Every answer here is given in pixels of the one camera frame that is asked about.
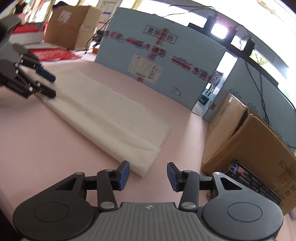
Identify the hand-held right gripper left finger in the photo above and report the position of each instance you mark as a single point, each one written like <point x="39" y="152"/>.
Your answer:
<point x="123" y="175"/>

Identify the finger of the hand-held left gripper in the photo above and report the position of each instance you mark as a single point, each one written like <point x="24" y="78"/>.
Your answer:
<point x="47" y="92"/>
<point x="46" y="74"/>

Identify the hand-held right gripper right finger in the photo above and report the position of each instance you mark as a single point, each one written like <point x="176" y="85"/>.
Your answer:
<point x="172" y="176"/>

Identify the cream cloth shopping bag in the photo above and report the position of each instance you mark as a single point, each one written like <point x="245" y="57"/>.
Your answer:
<point x="99" y="115"/>

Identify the red paper cutout decorations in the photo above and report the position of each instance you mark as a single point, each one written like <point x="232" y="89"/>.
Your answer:
<point x="57" y="55"/>

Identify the taped brown cardboard box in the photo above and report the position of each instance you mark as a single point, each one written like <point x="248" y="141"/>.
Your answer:
<point x="64" y="32"/>

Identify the red gift box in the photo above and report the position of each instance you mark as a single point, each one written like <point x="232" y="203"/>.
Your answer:
<point x="27" y="29"/>

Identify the blue cloth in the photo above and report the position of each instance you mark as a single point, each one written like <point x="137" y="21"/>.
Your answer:
<point x="60" y="4"/>

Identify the large light blue cardboard box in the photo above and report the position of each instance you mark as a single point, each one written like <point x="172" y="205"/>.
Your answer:
<point x="120" y="53"/>

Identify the black smartphone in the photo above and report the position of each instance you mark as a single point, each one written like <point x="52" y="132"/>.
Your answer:
<point x="249" y="178"/>

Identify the open brown cardboard box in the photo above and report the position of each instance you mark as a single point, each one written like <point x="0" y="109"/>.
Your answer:
<point x="242" y="139"/>

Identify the white paper notice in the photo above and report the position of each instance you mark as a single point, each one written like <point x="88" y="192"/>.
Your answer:
<point x="110" y="6"/>

